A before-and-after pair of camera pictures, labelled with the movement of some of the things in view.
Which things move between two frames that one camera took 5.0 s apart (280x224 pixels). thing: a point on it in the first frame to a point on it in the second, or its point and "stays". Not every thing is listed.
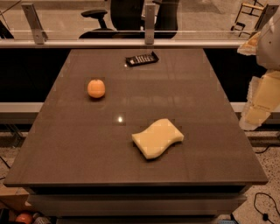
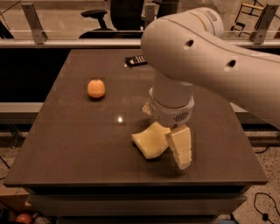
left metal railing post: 31,14 stays
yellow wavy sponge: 154,140 stays
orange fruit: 96,88 stays
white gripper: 269,48 to 170,112
